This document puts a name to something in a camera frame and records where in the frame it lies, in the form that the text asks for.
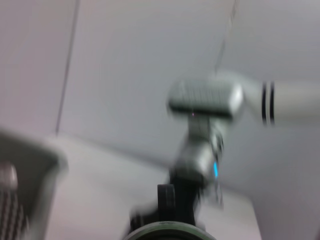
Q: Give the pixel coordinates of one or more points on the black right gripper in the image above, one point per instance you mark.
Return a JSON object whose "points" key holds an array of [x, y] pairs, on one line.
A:
{"points": [[186, 195]]}

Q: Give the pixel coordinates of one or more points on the grey perforated storage bin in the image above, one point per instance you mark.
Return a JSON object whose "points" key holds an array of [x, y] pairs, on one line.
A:
{"points": [[32, 187]]}

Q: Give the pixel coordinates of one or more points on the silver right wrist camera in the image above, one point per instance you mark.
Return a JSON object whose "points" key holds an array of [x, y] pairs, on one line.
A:
{"points": [[205, 97]]}

